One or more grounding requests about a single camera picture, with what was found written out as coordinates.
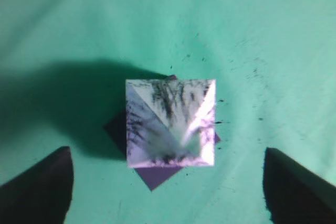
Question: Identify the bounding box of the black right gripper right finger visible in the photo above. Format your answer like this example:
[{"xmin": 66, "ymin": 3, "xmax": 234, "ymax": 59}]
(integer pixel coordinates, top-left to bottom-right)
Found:
[{"xmin": 263, "ymin": 147, "xmax": 335, "ymax": 223}]

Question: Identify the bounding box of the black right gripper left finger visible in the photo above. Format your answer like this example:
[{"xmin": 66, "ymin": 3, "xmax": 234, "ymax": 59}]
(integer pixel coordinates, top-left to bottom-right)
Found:
[{"xmin": 1, "ymin": 146, "xmax": 74, "ymax": 223}]

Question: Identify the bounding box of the white marbled square pyramid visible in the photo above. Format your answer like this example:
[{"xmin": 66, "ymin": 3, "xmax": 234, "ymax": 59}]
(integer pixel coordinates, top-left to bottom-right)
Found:
[{"xmin": 125, "ymin": 78, "xmax": 217, "ymax": 169}]

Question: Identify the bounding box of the dark purple cube block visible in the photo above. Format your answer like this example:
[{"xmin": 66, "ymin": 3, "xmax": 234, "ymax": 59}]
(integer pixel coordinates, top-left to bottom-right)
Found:
[{"xmin": 103, "ymin": 74, "xmax": 222, "ymax": 192}]

